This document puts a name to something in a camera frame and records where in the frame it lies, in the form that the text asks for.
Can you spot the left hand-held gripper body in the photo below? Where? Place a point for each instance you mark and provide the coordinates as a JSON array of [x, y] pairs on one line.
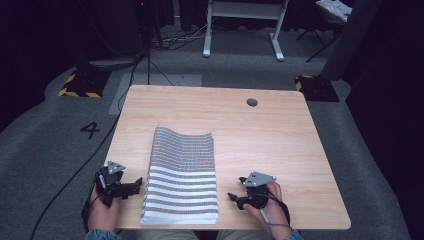
[[110, 185]]

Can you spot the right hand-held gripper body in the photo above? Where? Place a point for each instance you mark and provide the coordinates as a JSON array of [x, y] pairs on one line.
[[257, 195]]

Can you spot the stack of striped placemats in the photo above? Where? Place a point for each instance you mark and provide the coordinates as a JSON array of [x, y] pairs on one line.
[[181, 173]]

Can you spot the person's right hand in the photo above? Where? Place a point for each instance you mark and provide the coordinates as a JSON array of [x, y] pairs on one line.
[[276, 215]]

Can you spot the person's left hand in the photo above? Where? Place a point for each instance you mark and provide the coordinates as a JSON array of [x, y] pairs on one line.
[[101, 216]]

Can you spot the black yellow striped stand base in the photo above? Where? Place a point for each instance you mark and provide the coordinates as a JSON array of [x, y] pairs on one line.
[[85, 83], [316, 88]]

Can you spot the black equipment stand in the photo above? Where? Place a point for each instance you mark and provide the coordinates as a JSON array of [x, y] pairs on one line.
[[146, 23]]

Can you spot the black folding chair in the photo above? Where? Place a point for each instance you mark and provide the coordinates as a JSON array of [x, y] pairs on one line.
[[325, 36]]

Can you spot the grey curtain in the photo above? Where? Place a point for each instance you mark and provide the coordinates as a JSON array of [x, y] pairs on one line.
[[353, 36]]

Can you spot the white cloth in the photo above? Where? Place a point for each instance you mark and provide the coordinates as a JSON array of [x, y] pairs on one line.
[[335, 8]]

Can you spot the white desk frame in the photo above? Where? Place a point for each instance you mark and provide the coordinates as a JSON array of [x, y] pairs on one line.
[[245, 9]]

